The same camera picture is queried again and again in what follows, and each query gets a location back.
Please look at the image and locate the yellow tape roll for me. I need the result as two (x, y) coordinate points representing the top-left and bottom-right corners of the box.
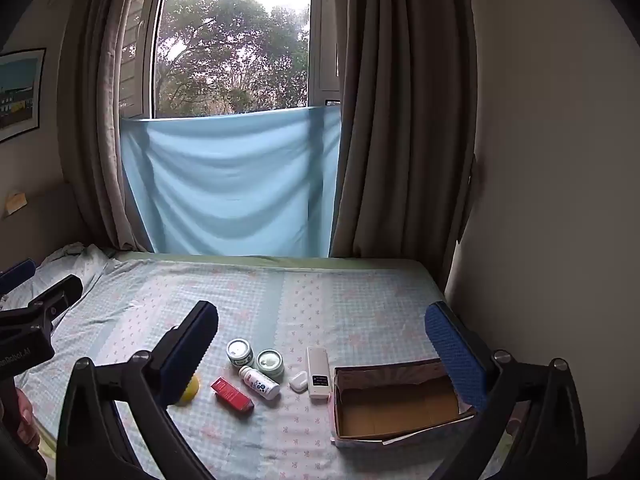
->
(176, 375), (200, 405)

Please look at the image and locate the red cigarette box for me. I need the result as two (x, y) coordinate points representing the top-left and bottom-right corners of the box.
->
(210, 377), (254, 414)

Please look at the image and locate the white lid jar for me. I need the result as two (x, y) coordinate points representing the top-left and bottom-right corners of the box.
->
(226, 338), (254, 370)

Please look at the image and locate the white pill bottle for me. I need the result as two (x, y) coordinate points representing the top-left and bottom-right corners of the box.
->
(239, 365), (280, 401)

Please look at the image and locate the green lid jar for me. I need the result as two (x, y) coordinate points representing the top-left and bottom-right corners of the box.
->
(256, 349), (284, 380)

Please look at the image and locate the white remote control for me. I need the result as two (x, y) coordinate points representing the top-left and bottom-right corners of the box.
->
(306, 347), (332, 400)

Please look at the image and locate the person's left hand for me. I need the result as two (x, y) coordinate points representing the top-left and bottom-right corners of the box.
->
(1, 382), (40, 451)

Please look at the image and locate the checkered bed sheet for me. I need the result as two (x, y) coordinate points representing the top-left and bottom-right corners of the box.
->
(1, 246), (468, 479)

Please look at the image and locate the cardboard box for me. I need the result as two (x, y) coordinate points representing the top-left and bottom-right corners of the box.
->
(332, 359), (476, 448)

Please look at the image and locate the white earbuds case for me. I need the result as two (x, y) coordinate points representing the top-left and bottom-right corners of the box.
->
(288, 370), (308, 394)

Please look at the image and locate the brown left curtain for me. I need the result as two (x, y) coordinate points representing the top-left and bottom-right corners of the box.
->
(56, 0), (152, 252)

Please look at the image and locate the brown curtain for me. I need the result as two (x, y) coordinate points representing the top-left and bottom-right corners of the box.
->
(331, 0), (477, 285)
(56, 0), (152, 252)

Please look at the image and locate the framed picture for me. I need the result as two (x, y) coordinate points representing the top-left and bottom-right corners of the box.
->
(0, 48), (47, 143)

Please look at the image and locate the light blue cloth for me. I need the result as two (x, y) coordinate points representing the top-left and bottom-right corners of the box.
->
(120, 106), (341, 258)

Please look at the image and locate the green mattress cover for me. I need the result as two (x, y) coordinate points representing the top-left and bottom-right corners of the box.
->
(114, 252), (424, 270)

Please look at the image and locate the brown right curtain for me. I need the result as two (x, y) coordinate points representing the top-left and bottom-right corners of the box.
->
(331, 0), (477, 285)

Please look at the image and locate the window frame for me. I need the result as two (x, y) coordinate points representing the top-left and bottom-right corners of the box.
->
(119, 0), (338, 118)

